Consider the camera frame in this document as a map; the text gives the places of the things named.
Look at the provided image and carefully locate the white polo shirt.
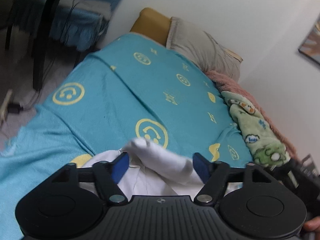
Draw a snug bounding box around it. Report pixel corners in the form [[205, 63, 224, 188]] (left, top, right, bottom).
[[83, 138, 204, 199]]

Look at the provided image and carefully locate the person's right hand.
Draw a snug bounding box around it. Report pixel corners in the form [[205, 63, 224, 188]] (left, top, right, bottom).
[[303, 216, 320, 239]]

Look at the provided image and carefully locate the green cartoon fleece blanket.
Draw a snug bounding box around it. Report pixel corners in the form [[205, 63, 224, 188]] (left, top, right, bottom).
[[222, 91, 291, 168]]

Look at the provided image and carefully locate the teal smiley bed sheet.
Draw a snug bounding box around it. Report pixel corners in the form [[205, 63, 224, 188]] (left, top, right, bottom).
[[1, 34, 252, 239]]

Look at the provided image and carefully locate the pink fluffy blanket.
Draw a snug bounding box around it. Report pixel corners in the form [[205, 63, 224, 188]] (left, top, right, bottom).
[[205, 70, 299, 160]]

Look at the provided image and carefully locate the black charger plug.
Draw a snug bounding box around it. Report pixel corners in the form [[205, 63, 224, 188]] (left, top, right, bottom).
[[7, 102, 24, 114]]

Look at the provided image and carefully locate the white power strip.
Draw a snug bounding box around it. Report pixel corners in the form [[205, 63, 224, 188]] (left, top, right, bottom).
[[0, 89, 13, 125]]

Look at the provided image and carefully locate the grey pillow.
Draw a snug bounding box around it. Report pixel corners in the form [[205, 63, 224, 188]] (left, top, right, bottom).
[[166, 17, 243, 81]]

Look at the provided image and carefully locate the mustard yellow headboard cushion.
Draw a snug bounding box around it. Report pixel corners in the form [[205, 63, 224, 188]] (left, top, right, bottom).
[[130, 8, 171, 46]]

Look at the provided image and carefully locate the blue covered chair right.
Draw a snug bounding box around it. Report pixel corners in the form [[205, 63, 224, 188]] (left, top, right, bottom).
[[49, 0, 120, 52]]

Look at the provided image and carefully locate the black desk leg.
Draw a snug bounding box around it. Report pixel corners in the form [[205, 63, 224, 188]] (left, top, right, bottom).
[[33, 0, 60, 92]]

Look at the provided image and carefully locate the leaf painting in black frame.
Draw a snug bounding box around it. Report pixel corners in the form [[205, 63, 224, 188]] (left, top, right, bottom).
[[298, 18, 320, 64]]

